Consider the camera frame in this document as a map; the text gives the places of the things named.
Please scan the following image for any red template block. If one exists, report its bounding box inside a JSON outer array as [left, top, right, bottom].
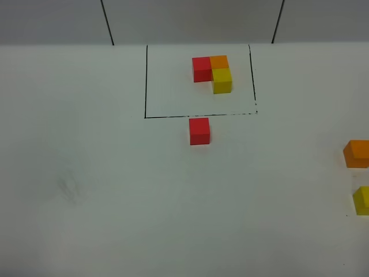
[[192, 57, 212, 83]]

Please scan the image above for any yellow template block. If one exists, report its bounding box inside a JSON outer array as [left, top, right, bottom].
[[212, 68, 232, 94]]

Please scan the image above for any orange template block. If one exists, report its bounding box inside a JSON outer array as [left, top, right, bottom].
[[209, 55, 229, 69]]

